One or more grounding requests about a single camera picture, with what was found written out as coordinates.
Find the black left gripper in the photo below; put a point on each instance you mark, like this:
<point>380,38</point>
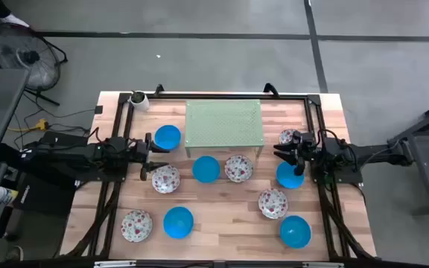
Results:
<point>140,154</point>

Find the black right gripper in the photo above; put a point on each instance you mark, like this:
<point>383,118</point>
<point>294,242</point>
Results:
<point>305,147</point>

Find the floral red-bottomed ceramic bowl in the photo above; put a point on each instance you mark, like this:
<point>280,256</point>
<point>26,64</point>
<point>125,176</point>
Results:
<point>166,179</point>
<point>285,136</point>
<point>239,168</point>
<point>136,226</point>
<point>273,203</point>

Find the blue plastic mini bowl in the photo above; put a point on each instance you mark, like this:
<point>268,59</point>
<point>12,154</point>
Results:
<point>206,169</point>
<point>178,222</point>
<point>170,136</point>
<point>295,231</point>
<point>287,178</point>

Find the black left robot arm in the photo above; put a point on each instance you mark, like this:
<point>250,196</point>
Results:
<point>69,156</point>

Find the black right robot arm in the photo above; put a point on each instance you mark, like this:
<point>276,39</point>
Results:
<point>367,152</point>

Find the small plant in white pot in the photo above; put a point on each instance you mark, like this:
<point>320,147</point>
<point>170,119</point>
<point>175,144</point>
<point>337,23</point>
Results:
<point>140,101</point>

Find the black table clamp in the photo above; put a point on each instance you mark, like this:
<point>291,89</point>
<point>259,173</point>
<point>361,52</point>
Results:
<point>270,88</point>
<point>158,89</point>

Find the green perforated metal shelf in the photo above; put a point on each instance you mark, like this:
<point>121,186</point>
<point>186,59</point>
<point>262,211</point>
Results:
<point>222,123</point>

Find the small black square block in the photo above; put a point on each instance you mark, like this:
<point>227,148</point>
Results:
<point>98,109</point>

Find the black controller box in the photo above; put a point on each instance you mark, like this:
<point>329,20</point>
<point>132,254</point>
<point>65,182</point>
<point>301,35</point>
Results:
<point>58,138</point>

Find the black bag with white print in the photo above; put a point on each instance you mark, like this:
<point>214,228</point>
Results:
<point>47,195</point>

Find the white and yellow can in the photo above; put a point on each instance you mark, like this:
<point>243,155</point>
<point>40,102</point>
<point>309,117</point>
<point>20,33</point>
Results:
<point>4,196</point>

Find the black floor fan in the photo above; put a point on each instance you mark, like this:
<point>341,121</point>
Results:
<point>31,56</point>

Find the person's grey shoe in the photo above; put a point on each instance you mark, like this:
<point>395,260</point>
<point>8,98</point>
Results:
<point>14,253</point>

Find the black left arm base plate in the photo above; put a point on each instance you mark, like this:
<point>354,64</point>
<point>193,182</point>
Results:
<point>99,178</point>

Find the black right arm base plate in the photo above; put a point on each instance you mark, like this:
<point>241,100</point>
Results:
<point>345,178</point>

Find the silver metal bracket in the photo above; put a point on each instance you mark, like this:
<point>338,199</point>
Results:
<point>114,264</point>
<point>322,265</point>

